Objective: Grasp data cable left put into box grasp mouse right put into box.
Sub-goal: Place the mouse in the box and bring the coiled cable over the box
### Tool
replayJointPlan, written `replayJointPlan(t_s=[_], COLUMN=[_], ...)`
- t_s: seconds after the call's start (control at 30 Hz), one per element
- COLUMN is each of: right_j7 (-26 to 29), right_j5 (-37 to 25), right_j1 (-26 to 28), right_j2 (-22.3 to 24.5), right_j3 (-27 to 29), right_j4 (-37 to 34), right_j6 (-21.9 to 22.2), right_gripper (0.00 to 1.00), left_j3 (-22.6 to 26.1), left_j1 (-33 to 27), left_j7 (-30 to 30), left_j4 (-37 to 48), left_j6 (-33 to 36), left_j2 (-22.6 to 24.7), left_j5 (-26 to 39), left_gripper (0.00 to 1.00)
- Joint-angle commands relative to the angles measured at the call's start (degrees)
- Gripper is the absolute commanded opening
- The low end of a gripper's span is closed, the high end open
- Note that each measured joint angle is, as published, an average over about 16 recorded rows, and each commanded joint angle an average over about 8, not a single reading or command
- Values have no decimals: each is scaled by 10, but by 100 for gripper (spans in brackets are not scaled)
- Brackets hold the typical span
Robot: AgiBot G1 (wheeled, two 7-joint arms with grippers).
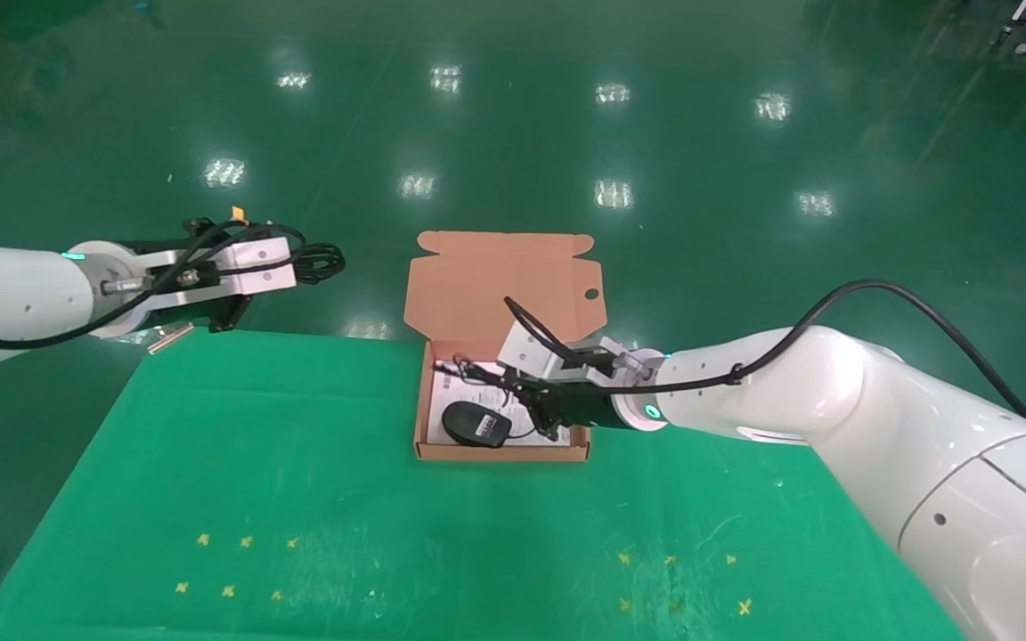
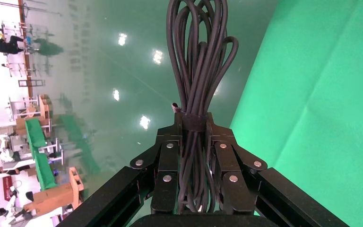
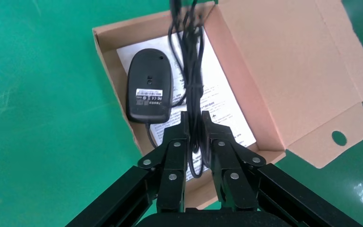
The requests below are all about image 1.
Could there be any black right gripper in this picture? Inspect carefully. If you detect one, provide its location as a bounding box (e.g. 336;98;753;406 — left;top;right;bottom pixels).
433;356;628;443

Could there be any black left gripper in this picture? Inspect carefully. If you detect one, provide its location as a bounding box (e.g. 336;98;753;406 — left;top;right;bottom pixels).
206;292;254;335

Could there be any black wired mouse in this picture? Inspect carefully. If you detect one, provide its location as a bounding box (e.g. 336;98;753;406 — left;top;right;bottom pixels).
440;361;560;450

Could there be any orange cardboard box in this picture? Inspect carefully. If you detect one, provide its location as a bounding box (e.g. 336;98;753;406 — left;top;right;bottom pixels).
403;231;608;462

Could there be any silver binder clip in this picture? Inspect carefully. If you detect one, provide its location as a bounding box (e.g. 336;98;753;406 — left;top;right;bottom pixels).
148;322;196;356

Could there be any white printed paper sheet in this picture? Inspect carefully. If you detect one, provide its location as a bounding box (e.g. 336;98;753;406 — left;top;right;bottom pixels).
428;361;572;446

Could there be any green table mat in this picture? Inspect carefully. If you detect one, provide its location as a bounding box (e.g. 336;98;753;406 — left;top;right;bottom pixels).
0;328;968;641

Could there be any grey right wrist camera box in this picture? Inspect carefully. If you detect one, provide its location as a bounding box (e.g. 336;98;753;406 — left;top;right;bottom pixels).
497;319;607;382

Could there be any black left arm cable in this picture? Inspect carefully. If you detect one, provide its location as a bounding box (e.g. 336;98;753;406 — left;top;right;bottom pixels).
0;221;307;366

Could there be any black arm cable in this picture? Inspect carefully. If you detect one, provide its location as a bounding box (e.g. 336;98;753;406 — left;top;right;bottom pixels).
502;280;1026;450
0;221;307;366

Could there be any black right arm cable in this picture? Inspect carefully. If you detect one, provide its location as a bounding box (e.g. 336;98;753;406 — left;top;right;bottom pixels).
502;280;1026;450

